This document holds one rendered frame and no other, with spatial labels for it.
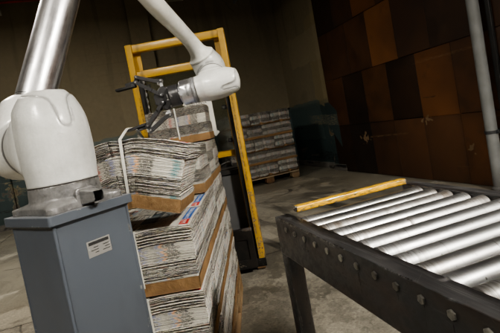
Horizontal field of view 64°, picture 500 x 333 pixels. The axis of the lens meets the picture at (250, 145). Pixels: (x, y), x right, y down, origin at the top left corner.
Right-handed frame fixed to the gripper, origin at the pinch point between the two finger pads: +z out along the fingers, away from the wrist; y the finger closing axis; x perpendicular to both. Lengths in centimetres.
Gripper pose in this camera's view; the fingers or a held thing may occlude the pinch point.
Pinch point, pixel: (124, 108)
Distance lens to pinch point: 147.8
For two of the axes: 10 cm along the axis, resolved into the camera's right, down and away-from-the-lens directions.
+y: 2.6, 9.6, 0.3
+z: -9.7, 2.6, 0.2
